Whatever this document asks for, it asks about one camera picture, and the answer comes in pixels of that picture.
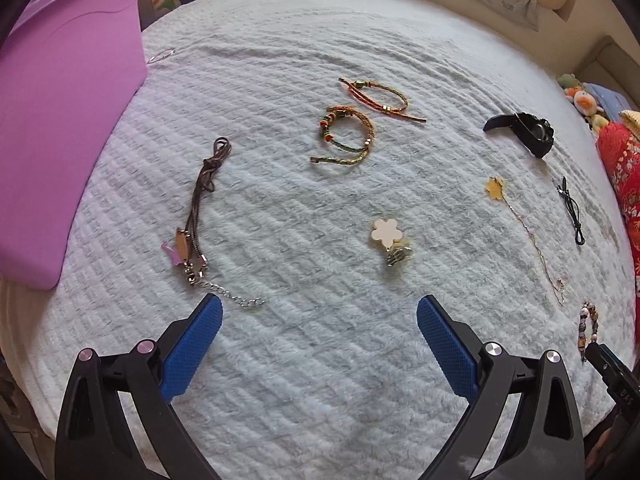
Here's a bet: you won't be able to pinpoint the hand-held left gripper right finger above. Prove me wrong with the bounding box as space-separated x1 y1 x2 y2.
416 295 586 480

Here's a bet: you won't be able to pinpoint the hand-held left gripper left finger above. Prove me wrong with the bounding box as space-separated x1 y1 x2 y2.
55 294 223 480

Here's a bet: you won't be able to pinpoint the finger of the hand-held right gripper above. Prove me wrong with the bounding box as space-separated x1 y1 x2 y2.
585 342 640 411

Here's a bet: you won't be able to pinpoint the beaded bracelet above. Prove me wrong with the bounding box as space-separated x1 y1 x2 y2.
579 301 601 363

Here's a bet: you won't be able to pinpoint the brown cord butterfly bracelet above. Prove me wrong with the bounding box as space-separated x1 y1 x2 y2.
161 137 266 311

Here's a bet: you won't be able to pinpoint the yellow flower pendant necklace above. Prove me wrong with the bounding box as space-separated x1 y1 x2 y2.
483 176 567 307

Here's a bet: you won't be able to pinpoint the black cord necklace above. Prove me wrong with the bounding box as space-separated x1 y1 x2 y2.
552 176 586 247

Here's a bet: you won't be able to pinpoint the black wrist watch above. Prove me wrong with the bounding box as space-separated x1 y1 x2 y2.
483 111 556 159

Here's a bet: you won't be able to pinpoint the green gold braided bracelet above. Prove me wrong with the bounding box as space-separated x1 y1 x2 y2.
310 105 377 167

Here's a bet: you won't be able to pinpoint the purple plastic bin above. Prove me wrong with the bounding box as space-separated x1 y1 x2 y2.
0 0 151 292

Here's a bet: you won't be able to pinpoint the orange braided bracelet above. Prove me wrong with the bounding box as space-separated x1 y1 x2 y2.
338 77 427 124

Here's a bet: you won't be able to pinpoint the white quilted blanket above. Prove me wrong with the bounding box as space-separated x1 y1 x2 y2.
0 0 636 480

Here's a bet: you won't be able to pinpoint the red floral cloth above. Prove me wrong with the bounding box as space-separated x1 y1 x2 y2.
596 122 640 291

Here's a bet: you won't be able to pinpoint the small duck plush toys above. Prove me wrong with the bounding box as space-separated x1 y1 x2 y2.
556 74 608 133

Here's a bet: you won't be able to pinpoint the blue cloth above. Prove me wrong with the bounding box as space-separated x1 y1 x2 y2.
582 82 636 121

